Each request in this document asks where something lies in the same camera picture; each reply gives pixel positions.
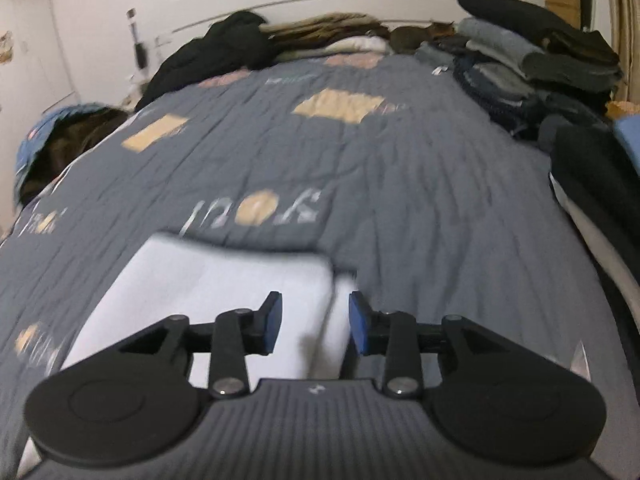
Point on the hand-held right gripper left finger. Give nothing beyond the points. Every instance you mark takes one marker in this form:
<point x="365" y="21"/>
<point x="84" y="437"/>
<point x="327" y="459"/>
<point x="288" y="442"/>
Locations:
<point x="272" y="325"/>

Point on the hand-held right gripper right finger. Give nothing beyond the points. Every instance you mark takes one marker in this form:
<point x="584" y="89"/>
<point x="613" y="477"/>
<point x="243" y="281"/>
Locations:
<point x="360" y="325"/>

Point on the printed white fleece towel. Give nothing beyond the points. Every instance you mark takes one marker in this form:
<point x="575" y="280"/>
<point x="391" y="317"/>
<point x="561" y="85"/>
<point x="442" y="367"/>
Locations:
<point x="225" y="275"/>

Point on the cream folded blanket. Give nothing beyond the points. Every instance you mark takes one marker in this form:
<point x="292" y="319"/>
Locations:
<point x="360" y="44"/>

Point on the black jacket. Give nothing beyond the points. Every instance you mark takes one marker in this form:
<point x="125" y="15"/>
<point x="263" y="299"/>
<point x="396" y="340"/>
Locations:
<point x="210" y="50"/>

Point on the brown tabby cat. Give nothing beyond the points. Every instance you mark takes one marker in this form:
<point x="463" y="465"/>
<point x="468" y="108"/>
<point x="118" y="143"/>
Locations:
<point x="415" y="37"/>

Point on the brown folded blanket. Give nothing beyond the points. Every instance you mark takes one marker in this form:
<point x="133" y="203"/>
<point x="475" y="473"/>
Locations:
<point x="320" y="27"/>

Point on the black hanging brush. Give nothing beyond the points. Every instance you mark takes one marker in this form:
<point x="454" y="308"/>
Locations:
<point x="141" y="55"/>

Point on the stack of folded dark clothes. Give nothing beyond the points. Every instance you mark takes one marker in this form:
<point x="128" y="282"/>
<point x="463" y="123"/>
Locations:
<point x="525" y="60"/>

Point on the blue folded cloth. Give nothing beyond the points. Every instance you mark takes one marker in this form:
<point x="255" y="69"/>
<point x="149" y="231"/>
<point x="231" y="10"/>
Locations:
<point x="629" y="142"/>

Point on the beige curtain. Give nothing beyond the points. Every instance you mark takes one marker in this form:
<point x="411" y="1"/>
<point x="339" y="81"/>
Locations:
<point x="627" y="35"/>

